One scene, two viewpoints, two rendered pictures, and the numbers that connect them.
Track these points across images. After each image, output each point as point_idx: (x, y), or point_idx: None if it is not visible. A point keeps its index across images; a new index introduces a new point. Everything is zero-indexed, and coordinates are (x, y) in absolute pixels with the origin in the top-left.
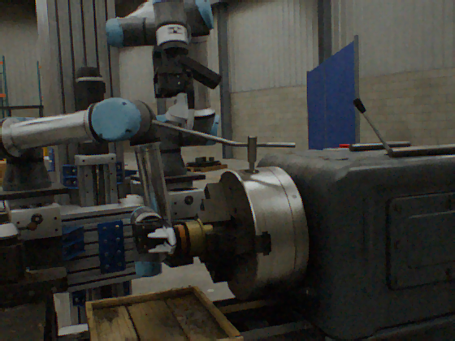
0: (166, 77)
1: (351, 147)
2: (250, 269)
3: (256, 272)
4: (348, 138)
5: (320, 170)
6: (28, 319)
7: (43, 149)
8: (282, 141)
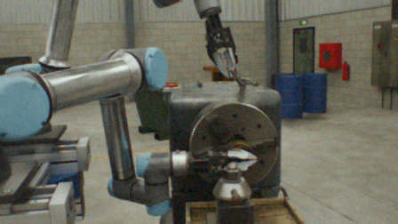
0: (229, 35)
1: (201, 84)
2: (266, 161)
3: (274, 159)
4: None
5: (260, 96)
6: None
7: None
8: None
